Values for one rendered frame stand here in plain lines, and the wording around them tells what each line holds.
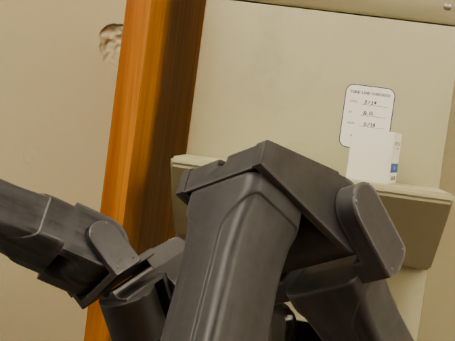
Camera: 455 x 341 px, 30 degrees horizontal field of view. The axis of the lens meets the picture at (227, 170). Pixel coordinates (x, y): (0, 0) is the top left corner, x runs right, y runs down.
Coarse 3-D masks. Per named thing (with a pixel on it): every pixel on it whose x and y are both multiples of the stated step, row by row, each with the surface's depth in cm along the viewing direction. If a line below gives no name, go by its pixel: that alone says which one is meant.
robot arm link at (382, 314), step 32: (352, 192) 59; (352, 224) 58; (384, 224) 61; (352, 256) 64; (384, 256) 59; (288, 288) 64; (320, 288) 61; (352, 288) 60; (384, 288) 64; (320, 320) 63; (352, 320) 61; (384, 320) 63
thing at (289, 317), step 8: (280, 304) 81; (280, 312) 81; (288, 312) 80; (272, 320) 82; (280, 320) 81; (288, 320) 80; (272, 328) 82; (280, 328) 81; (288, 328) 80; (272, 336) 82; (280, 336) 80; (288, 336) 80
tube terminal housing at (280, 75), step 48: (240, 48) 107; (288, 48) 106; (336, 48) 106; (384, 48) 105; (432, 48) 105; (240, 96) 107; (288, 96) 107; (336, 96) 106; (432, 96) 105; (192, 144) 108; (240, 144) 107; (288, 144) 107; (336, 144) 106; (432, 144) 105
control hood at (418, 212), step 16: (176, 160) 97; (192, 160) 97; (208, 160) 97; (224, 160) 102; (176, 176) 98; (384, 192) 95; (400, 192) 94; (416, 192) 94; (432, 192) 94; (176, 208) 103; (400, 208) 96; (416, 208) 96; (432, 208) 95; (448, 208) 95; (176, 224) 105; (400, 224) 98; (416, 224) 97; (432, 224) 97; (416, 240) 100; (432, 240) 99; (416, 256) 102; (432, 256) 101
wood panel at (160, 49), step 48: (144, 0) 99; (192, 0) 128; (144, 48) 99; (192, 48) 135; (144, 96) 102; (192, 96) 142; (144, 144) 107; (144, 192) 111; (144, 240) 116; (96, 336) 101
